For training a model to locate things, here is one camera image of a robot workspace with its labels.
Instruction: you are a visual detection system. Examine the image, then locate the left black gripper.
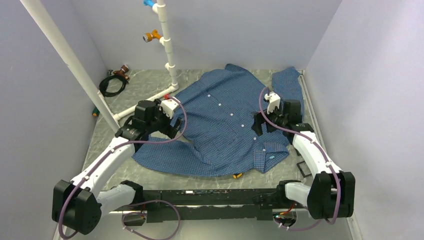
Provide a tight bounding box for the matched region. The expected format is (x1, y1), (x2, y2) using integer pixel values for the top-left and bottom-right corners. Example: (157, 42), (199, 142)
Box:
(146, 99), (183, 139)

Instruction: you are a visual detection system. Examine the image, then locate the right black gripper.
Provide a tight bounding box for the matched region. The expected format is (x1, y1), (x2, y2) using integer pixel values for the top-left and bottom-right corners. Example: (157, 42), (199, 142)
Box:
(251, 102), (288, 136)

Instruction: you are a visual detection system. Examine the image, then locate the blue checkered shirt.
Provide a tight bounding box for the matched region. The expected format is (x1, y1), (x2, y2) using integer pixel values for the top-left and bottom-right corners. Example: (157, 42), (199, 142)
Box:
(133, 64), (289, 177)

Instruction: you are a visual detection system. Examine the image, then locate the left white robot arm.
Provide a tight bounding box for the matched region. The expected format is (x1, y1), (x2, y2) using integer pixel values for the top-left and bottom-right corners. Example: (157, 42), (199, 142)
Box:
(52, 97), (187, 240)

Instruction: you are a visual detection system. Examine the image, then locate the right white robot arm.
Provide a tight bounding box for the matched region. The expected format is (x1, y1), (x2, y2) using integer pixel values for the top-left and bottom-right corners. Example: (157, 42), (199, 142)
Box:
(251, 93), (356, 221)

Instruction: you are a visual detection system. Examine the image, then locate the yellow black small object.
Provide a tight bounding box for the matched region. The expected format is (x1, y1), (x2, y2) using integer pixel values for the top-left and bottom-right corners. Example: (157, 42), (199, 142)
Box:
(232, 173), (243, 179)

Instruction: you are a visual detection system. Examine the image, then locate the green orange screwdriver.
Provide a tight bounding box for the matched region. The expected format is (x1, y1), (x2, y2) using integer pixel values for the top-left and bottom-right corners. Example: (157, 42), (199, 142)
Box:
(91, 107), (100, 117)

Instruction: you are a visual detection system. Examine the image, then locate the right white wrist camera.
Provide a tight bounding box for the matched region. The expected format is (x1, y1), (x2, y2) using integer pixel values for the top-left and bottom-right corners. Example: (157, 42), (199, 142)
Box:
(264, 91), (281, 115)

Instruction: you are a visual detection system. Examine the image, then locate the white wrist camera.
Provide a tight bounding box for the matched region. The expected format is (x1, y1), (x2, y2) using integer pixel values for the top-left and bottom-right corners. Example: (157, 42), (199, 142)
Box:
(264, 91), (281, 115)
(160, 98), (179, 119)

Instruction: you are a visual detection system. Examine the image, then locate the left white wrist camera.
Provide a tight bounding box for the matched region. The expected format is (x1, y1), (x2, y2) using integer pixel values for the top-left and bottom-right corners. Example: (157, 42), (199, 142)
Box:
(160, 98), (179, 119)

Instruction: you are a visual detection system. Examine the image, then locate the white PVC pipe frame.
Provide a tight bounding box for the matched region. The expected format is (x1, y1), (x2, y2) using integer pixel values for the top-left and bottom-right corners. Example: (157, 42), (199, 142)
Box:
(20, 0), (180, 133)

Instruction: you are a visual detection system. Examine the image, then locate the coiled black hose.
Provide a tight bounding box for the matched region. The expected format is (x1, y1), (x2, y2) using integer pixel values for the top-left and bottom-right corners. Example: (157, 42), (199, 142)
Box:
(98, 74), (128, 98)

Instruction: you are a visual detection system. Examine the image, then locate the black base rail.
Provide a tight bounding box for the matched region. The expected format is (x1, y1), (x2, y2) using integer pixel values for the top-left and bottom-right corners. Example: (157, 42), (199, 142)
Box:
(119, 188), (301, 223)

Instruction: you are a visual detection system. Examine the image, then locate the orange hose nozzle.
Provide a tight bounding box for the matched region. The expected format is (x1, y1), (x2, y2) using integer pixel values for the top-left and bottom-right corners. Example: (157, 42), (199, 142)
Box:
(142, 29), (162, 43)

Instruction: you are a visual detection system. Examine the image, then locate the blue hose nozzle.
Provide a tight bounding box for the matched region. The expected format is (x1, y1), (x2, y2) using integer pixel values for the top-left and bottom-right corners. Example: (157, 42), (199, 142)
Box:
(143, 0), (155, 8)

